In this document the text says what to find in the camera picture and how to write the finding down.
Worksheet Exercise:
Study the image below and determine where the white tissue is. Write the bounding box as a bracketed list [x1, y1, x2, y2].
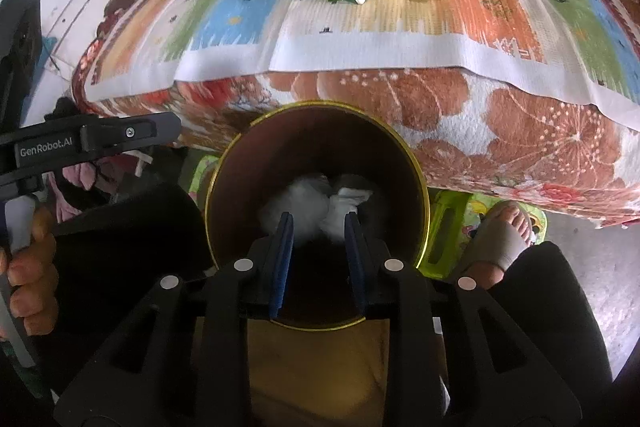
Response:
[258, 176, 373, 244]

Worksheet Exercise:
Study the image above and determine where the gold-rimmed round trash bin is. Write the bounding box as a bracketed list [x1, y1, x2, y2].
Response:
[203, 100, 433, 333]

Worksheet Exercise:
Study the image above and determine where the person's left hand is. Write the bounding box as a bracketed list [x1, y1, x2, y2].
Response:
[1, 206, 58, 336]

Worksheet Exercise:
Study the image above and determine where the person's foot with sock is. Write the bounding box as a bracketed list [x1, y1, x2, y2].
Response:
[459, 200, 533, 289]

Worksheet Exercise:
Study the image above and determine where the person's black trouser leg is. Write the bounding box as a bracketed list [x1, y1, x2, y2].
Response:
[439, 239, 615, 427]

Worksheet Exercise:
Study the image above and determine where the colourful striped bed mat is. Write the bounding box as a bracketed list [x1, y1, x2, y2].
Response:
[84, 0, 639, 129]

